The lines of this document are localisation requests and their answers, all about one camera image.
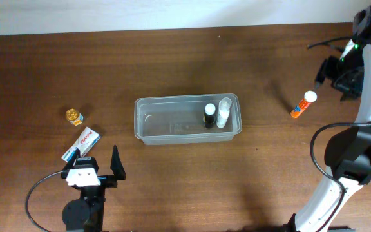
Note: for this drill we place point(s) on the dark bottle white cap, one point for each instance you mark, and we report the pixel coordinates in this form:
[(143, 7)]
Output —
[(209, 115)]

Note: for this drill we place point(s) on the orange tube white cap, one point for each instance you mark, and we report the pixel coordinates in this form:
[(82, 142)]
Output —
[(308, 98)]

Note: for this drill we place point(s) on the white spray bottle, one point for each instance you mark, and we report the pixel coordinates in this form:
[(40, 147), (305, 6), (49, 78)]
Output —
[(223, 112)]

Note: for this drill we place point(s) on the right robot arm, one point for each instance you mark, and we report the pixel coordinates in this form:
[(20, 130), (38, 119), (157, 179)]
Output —
[(341, 151)]

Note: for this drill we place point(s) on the small gold-lid jar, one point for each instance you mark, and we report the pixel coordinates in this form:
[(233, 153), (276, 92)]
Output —
[(74, 117)]

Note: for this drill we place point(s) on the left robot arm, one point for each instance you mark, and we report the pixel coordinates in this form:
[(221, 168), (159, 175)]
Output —
[(87, 212)]

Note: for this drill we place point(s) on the white Panadol medicine box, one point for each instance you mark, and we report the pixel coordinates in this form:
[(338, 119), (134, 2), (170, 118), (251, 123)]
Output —
[(86, 140)]

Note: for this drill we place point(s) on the clear plastic container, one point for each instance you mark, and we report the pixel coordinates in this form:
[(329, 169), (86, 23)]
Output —
[(180, 119)]

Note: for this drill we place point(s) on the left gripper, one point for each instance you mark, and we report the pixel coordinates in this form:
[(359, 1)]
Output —
[(107, 178)]

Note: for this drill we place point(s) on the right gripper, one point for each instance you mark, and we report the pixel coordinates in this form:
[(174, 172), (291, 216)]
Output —
[(328, 69)]

